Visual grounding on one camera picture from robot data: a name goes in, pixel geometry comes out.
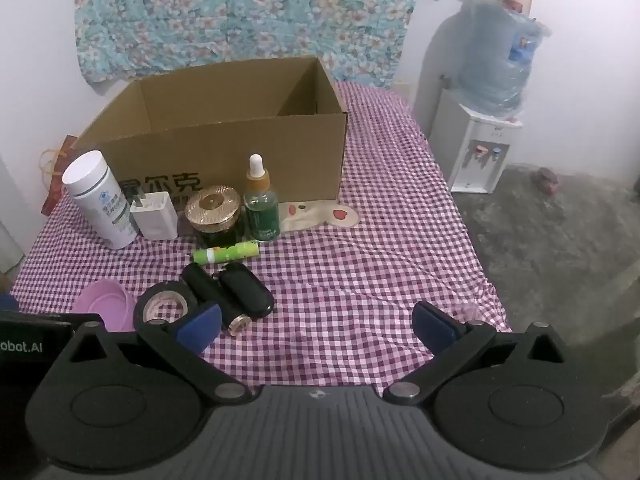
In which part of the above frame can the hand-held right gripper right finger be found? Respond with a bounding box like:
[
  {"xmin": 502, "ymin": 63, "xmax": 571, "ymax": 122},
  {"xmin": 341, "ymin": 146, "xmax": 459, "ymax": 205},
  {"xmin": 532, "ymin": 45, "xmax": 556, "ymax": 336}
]
[{"xmin": 383, "ymin": 301, "xmax": 569, "ymax": 404}]

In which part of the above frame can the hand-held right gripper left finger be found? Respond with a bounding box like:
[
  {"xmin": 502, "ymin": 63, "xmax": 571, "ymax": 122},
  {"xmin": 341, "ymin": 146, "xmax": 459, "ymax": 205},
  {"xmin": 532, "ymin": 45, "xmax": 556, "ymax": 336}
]
[{"xmin": 66, "ymin": 302, "xmax": 255, "ymax": 404}]

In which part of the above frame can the black cylindrical tube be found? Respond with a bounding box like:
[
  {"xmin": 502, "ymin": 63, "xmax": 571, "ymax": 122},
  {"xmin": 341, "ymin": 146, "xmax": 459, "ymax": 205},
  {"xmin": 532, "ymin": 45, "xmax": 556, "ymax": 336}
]
[{"xmin": 180, "ymin": 262, "xmax": 251, "ymax": 336}]

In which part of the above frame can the black oval case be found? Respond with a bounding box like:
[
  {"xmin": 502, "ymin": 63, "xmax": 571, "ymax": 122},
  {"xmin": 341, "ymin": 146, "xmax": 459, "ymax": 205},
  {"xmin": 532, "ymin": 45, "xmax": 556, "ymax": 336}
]
[{"xmin": 220, "ymin": 261, "xmax": 275, "ymax": 320}]

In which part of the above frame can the black tape roll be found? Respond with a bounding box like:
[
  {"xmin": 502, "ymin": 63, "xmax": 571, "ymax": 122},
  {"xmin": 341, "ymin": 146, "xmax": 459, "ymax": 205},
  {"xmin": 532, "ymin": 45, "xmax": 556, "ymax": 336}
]
[{"xmin": 134, "ymin": 282, "xmax": 199, "ymax": 333}]

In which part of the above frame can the green lip balm tube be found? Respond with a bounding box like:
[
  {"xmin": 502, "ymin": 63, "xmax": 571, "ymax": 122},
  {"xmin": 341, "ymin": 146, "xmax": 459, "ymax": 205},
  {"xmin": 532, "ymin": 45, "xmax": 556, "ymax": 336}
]
[{"xmin": 194, "ymin": 241, "xmax": 260, "ymax": 264}]

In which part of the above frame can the gold lid cream jar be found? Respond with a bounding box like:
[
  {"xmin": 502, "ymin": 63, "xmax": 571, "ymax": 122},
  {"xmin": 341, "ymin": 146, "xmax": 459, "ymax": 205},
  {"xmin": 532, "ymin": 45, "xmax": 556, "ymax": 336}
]
[{"xmin": 184, "ymin": 185, "xmax": 246, "ymax": 246}]

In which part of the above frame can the green dropper bottle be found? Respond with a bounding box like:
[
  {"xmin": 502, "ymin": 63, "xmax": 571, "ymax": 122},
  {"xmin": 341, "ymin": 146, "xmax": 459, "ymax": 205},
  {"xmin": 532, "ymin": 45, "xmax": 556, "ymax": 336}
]
[{"xmin": 243, "ymin": 154, "xmax": 281, "ymax": 242}]

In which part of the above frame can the brown cardboard box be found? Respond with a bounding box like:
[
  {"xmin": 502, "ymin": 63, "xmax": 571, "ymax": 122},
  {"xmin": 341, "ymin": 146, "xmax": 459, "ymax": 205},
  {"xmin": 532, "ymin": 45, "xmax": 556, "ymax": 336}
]
[{"xmin": 70, "ymin": 56, "xmax": 349, "ymax": 211}]

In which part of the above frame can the pink plastic bowl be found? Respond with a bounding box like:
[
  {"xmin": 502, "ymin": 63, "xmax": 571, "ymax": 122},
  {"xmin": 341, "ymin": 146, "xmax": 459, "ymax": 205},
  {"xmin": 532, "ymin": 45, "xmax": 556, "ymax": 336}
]
[{"xmin": 74, "ymin": 280, "xmax": 137, "ymax": 333}]

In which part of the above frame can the purple checked tablecloth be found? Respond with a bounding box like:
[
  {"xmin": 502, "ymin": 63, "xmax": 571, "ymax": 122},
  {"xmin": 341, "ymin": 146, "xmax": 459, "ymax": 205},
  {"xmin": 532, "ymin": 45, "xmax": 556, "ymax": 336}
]
[{"xmin": 10, "ymin": 80, "xmax": 513, "ymax": 401}]

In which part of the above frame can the white charger plug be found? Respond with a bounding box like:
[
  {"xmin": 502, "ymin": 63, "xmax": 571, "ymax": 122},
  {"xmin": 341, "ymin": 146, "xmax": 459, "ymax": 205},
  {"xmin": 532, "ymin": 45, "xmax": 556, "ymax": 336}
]
[{"xmin": 130, "ymin": 195, "xmax": 179, "ymax": 241}]

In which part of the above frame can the white cylindrical bottle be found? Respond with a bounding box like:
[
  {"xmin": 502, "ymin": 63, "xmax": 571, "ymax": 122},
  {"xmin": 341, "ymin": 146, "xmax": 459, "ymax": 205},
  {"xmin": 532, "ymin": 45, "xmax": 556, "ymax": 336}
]
[{"xmin": 61, "ymin": 150, "xmax": 141, "ymax": 250}]

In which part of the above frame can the white water dispenser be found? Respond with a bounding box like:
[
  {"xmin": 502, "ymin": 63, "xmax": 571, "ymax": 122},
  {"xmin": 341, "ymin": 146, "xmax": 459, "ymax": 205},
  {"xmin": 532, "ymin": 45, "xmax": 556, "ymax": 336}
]
[{"xmin": 430, "ymin": 76, "xmax": 523, "ymax": 195}]

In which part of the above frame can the red paper bag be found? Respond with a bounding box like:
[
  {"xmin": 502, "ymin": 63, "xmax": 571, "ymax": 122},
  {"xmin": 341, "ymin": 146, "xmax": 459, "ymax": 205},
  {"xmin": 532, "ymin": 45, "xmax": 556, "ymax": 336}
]
[{"xmin": 42, "ymin": 135, "xmax": 78, "ymax": 217}]

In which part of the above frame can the blue water jug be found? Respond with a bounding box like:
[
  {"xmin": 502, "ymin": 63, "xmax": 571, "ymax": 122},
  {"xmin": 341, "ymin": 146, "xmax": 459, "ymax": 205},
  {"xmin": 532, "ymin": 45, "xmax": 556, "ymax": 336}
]
[{"xmin": 457, "ymin": 0, "xmax": 551, "ymax": 121}]

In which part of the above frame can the blue floral cloth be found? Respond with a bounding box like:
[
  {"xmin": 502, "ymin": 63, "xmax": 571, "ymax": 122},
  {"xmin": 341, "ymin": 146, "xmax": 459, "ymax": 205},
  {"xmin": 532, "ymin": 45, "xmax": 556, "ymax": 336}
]
[{"xmin": 74, "ymin": 0, "xmax": 451, "ymax": 92}]

